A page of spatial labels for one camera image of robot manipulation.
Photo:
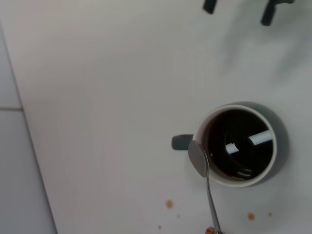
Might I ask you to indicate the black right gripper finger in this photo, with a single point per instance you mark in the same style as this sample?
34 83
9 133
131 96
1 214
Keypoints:
269 13
209 6

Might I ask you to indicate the grey ceramic cup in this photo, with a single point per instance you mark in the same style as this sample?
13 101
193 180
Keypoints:
180 142

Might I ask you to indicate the flat orange wooden block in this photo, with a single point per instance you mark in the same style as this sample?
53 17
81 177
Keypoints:
209 230

